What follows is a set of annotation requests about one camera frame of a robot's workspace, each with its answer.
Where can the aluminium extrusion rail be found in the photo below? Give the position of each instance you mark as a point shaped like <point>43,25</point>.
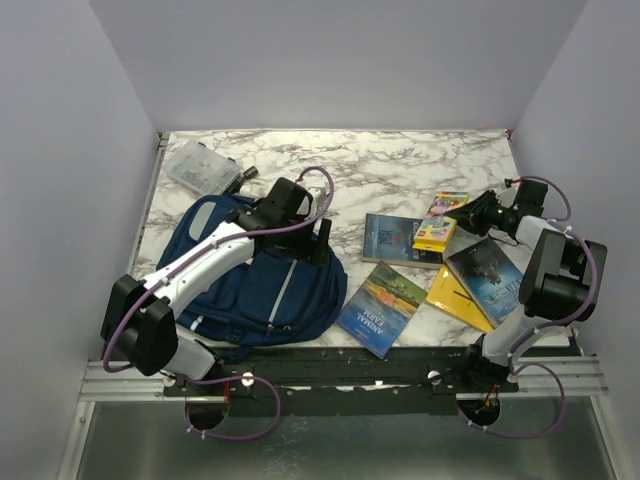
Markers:
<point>580,377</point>

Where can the colourful children's book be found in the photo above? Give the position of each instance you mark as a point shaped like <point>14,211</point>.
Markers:
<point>436,229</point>

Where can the black metal flashlight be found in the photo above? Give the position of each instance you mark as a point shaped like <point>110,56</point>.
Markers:
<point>250,173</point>

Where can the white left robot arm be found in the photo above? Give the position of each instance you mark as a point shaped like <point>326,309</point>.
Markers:
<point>217,234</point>

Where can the Animal Farm book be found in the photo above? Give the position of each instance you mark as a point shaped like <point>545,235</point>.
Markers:
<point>380,309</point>

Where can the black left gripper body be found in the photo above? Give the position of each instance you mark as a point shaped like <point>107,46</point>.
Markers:
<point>299,245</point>

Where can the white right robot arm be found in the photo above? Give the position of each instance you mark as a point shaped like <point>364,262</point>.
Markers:
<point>562,279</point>

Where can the navy blue student backpack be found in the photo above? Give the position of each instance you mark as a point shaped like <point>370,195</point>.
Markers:
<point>273,300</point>

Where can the black mounting base plate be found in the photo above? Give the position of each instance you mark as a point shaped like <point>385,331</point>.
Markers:
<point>315,381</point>

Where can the blue picture book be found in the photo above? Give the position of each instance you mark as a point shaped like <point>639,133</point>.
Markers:
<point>490,278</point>

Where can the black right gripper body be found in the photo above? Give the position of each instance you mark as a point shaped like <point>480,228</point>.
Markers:
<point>498,214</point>

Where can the yellow notebook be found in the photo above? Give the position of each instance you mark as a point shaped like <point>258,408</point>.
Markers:
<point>448,295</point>

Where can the Nineteen Eighty-Four book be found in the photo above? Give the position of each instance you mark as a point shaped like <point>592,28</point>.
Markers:
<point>390,239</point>

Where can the clear plastic organiser box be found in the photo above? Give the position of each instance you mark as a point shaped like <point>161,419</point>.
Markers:
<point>200,169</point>

